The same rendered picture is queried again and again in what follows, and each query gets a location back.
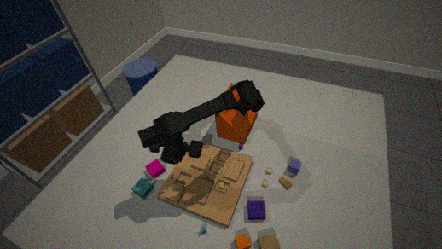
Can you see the magenta block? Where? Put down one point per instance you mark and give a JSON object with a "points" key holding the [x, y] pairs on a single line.
{"points": [[155, 168]]}

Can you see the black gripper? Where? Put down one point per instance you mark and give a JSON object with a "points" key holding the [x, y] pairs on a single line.
{"points": [[194, 148]]}

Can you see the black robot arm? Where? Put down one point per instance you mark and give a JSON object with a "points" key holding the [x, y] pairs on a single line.
{"points": [[170, 126]]}

